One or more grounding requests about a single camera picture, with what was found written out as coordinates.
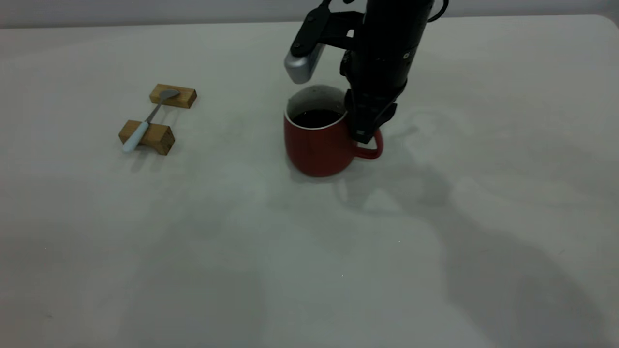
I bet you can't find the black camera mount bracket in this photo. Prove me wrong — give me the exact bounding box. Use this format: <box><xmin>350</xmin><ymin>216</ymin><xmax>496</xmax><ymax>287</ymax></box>
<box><xmin>290</xmin><ymin>0</ymin><xmax>364</xmax><ymax>55</ymax></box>

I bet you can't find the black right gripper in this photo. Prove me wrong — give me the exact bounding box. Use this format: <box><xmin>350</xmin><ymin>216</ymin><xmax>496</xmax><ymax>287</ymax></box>
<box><xmin>340</xmin><ymin>45</ymin><xmax>422</xmax><ymax>144</ymax></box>

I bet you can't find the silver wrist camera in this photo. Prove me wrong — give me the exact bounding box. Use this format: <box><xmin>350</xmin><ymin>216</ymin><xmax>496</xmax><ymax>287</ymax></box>
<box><xmin>284</xmin><ymin>43</ymin><xmax>325</xmax><ymax>84</ymax></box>

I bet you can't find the arched wooden block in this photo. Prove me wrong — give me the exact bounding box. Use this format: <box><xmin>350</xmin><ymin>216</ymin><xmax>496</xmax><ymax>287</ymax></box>
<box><xmin>118</xmin><ymin>120</ymin><xmax>175</xmax><ymax>156</ymax></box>

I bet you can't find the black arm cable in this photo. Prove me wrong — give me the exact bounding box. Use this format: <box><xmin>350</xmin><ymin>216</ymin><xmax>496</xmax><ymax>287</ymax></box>
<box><xmin>427</xmin><ymin>0</ymin><xmax>449</xmax><ymax>23</ymax></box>

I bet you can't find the flat wooden block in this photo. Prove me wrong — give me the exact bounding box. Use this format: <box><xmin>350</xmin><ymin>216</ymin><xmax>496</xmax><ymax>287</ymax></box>
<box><xmin>149</xmin><ymin>84</ymin><xmax>197</xmax><ymax>109</ymax></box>

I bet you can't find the red ceramic mug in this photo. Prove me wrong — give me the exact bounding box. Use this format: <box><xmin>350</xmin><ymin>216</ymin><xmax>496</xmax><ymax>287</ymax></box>
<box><xmin>283</xmin><ymin>85</ymin><xmax>384</xmax><ymax>177</ymax></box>

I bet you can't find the spoon with pale handle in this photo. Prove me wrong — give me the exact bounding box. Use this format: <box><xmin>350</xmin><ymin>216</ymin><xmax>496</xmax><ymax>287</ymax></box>
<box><xmin>122</xmin><ymin>89</ymin><xmax>180</xmax><ymax>154</ymax></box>

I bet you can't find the dark coffee liquid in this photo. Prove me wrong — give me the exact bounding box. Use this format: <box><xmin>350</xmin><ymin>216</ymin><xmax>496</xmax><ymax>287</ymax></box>
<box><xmin>292</xmin><ymin>109</ymin><xmax>343</xmax><ymax>129</ymax></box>

